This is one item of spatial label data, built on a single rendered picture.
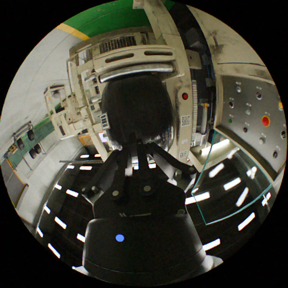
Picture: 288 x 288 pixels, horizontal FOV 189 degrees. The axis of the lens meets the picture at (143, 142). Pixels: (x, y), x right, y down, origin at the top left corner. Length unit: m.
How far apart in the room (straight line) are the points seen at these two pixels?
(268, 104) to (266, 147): 0.19
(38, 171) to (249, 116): 11.78
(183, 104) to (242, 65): 0.44
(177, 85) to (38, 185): 11.69
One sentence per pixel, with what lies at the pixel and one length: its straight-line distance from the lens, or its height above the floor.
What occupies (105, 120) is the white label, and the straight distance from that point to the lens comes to 0.33.
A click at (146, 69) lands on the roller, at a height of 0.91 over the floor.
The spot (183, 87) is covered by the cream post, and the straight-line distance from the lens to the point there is 0.57.
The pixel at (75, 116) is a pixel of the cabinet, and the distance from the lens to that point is 4.69.
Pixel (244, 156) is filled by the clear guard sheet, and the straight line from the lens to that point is 0.60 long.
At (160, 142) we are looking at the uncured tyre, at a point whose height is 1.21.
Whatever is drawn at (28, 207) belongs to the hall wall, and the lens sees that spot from 11.92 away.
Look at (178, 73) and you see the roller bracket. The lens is 0.44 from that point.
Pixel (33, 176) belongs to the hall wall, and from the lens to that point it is 11.25.
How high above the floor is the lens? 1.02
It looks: 32 degrees up
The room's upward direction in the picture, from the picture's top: 168 degrees clockwise
